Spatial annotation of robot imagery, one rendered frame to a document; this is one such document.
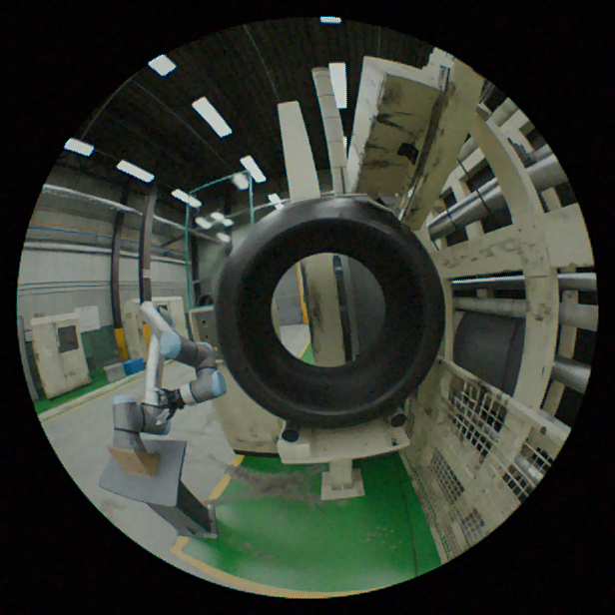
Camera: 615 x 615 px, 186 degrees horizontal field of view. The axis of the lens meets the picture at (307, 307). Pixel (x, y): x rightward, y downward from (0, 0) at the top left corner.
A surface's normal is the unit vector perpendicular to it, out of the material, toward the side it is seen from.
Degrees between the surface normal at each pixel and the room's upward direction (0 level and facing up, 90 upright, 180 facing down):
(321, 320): 90
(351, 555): 0
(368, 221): 80
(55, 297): 90
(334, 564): 0
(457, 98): 162
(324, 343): 90
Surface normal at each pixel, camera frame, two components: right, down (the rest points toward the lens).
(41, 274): 0.98, -0.13
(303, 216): -0.12, -0.11
